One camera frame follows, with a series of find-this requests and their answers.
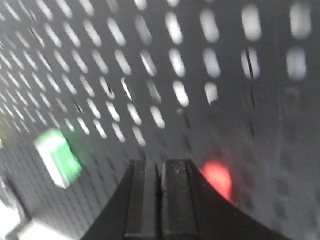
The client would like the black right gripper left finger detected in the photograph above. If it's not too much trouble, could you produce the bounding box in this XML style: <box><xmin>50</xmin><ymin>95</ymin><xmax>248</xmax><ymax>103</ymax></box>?
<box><xmin>82</xmin><ymin>160</ymin><xmax>160</xmax><ymax>240</ymax></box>

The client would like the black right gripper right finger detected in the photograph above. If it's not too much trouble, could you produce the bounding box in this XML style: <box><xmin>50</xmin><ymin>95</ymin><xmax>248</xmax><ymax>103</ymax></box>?
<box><xmin>161</xmin><ymin>159</ymin><xmax>285</xmax><ymax>240</ymax></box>

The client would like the red lit toggle switch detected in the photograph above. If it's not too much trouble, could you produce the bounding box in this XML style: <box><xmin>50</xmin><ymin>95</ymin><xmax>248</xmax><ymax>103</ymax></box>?
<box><xmin>201</xmin><ymin>161</ymin><xmax>234</xmax><ymax>203</ymax></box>

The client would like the white height-adjustable desk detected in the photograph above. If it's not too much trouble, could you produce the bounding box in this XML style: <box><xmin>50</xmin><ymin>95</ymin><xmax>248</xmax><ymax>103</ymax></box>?
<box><xmin>0</xmin><ymin>199</ymin><xmax>72</xmax><ymax>240</ymax></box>

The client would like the black perforated pegboard panel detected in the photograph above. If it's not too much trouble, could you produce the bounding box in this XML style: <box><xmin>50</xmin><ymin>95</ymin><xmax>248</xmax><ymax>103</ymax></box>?
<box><xmin>0</xmin><ymin>0</ymin><xmax>320</xmax><ymax>240</ymax></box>

